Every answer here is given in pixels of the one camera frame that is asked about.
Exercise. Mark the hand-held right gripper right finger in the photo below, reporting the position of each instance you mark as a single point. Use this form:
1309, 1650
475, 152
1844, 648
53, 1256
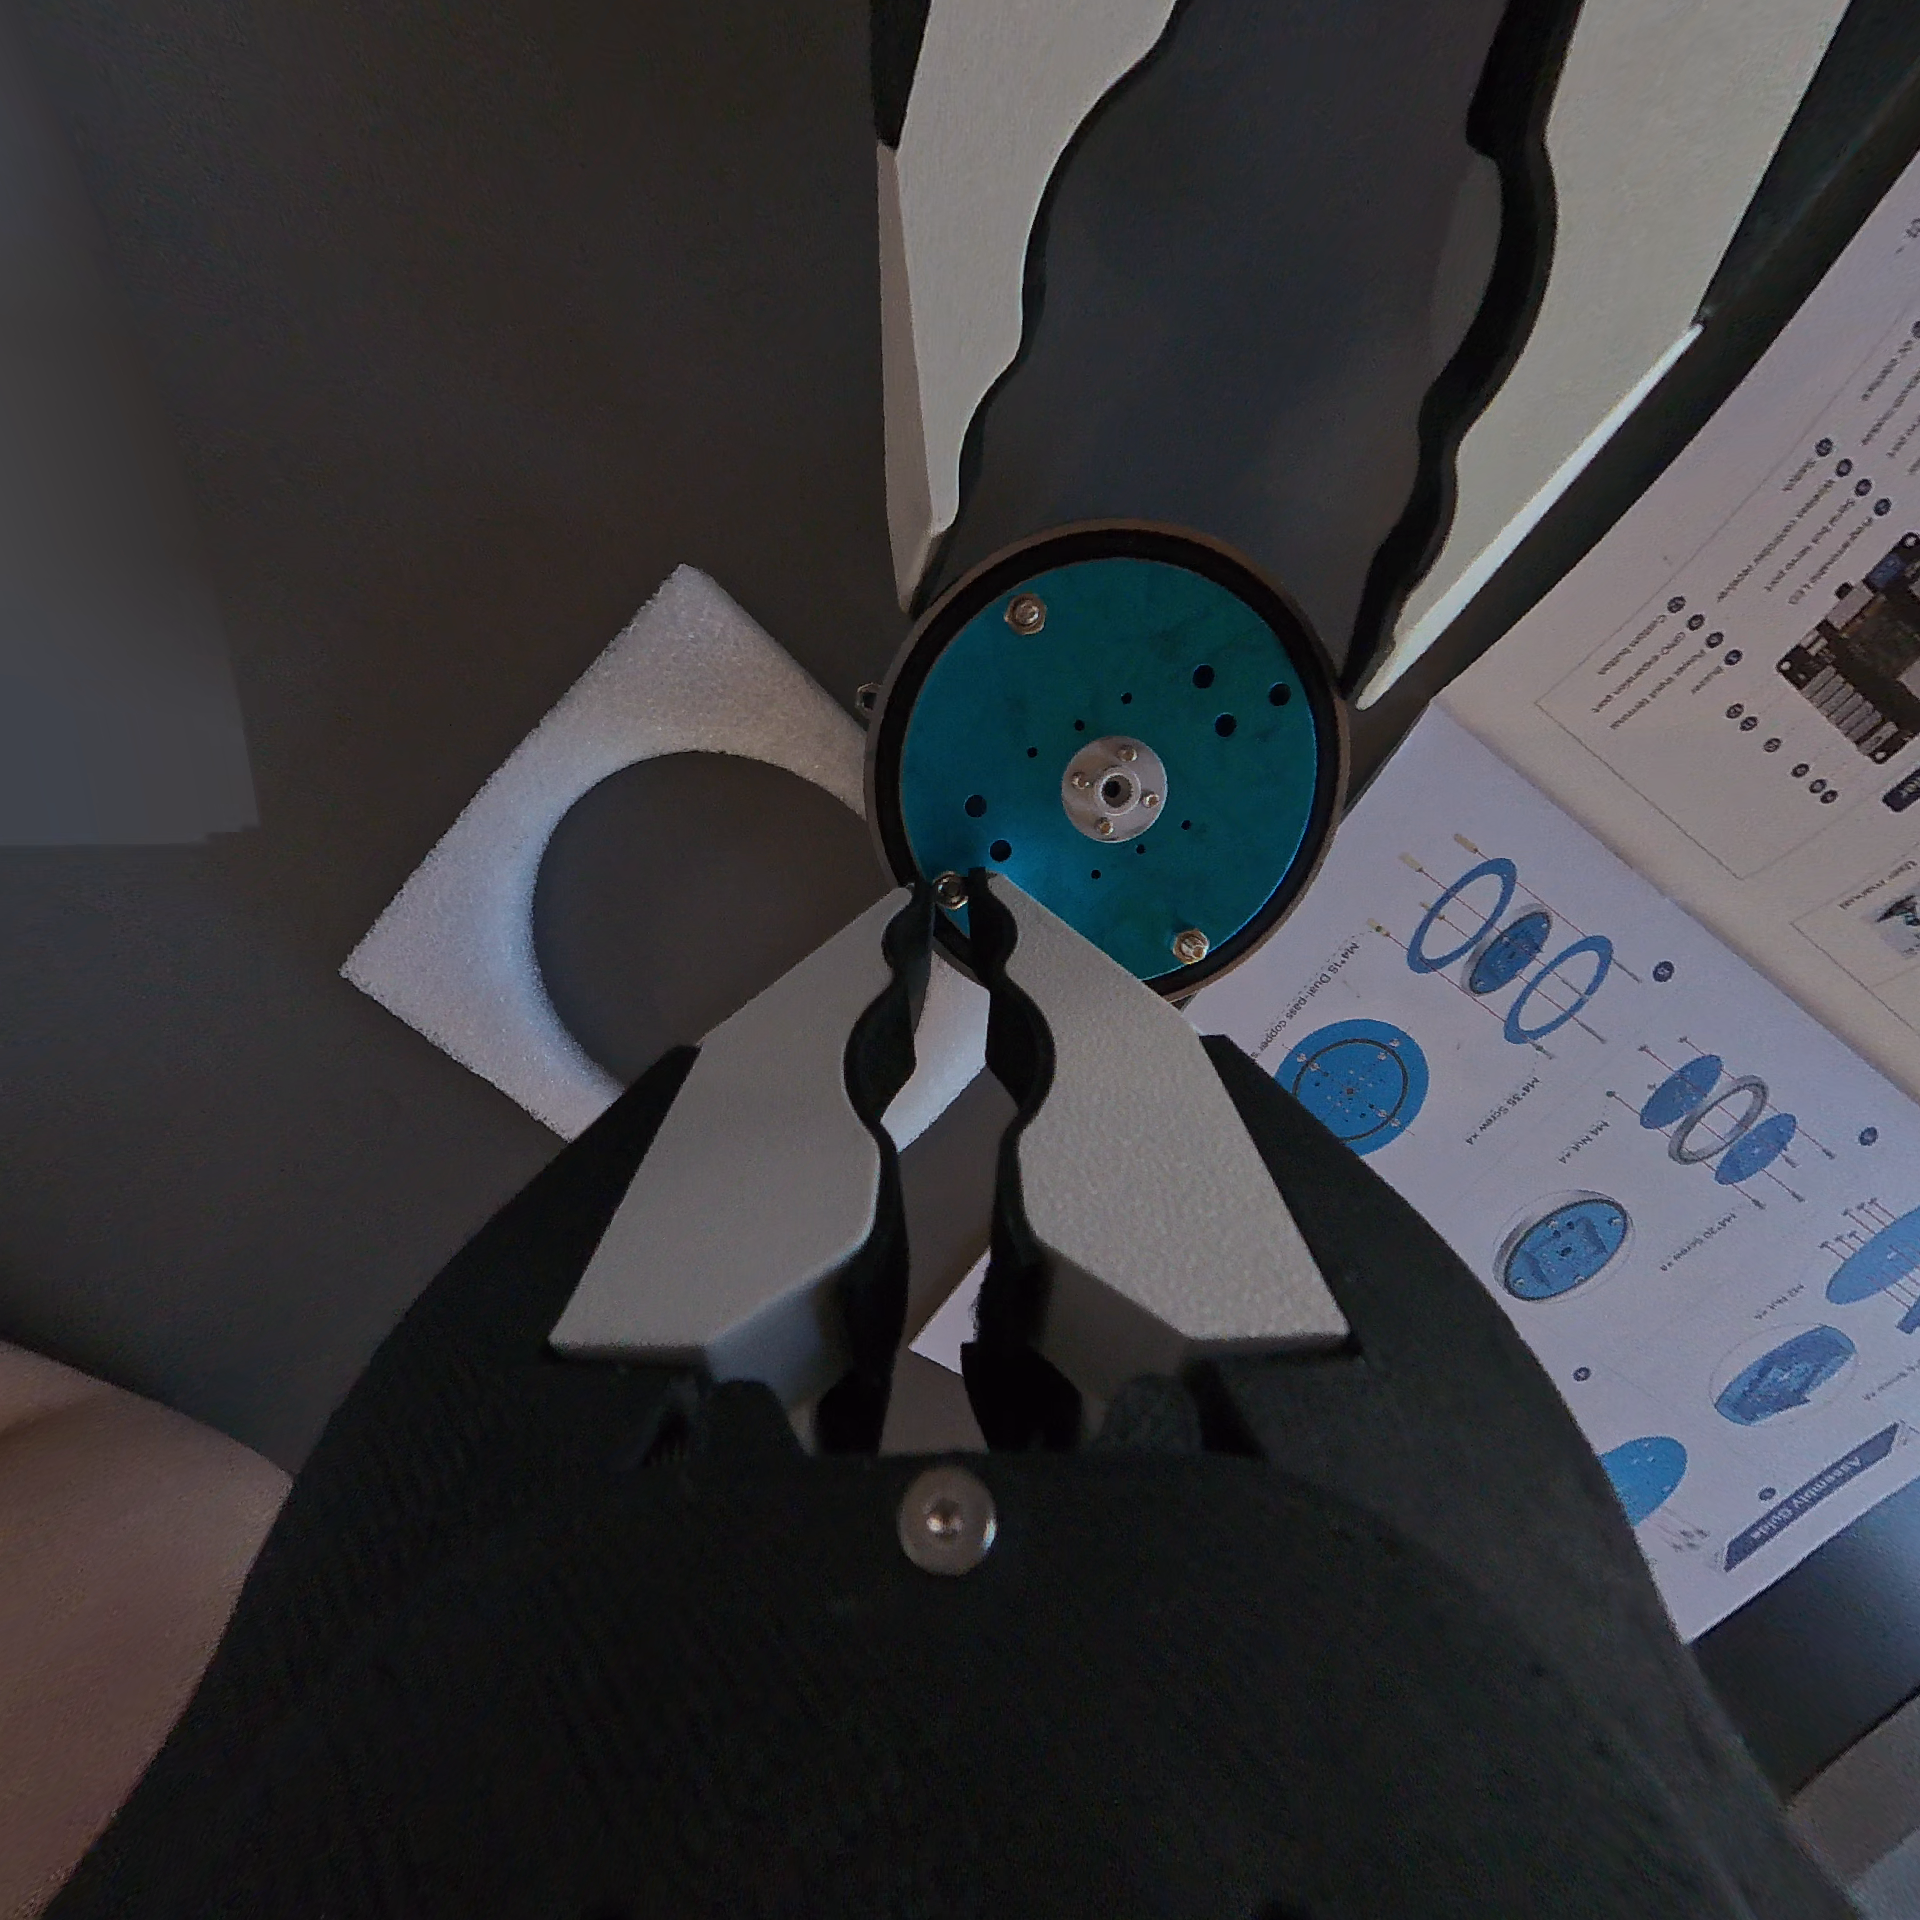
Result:
1155, 1201

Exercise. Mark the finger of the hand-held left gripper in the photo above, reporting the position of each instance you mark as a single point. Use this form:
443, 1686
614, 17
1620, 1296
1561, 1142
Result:
1651, 179
975, 179

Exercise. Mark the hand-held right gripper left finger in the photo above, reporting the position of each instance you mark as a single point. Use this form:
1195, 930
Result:
734, 1201

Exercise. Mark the blue round turntable disc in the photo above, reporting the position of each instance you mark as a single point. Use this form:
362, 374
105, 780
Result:
1201, 811

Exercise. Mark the white foam pad with hole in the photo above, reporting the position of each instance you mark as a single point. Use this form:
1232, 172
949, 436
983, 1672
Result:
480, 930

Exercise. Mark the assembly sheet with blue circles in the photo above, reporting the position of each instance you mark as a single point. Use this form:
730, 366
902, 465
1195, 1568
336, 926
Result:
1651, 1034

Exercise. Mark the manual sheet with board pictures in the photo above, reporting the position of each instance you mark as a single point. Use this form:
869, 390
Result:
1693, 780

